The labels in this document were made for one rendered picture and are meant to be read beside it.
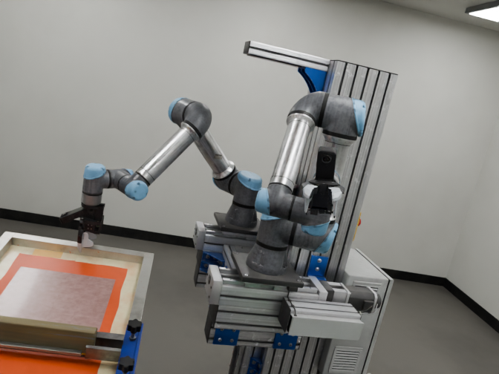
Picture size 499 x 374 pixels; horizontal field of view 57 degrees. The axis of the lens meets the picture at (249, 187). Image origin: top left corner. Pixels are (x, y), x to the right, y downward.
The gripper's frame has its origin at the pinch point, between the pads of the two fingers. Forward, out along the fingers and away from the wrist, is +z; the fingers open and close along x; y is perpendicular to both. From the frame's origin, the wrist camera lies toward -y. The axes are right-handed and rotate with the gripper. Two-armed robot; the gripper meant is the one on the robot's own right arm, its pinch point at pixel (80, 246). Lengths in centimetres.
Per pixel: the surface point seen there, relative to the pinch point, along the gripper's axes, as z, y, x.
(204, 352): 124, 75, 93
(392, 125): -27, 259, 316
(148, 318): 129, 32, 129
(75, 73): -11, -81, 314
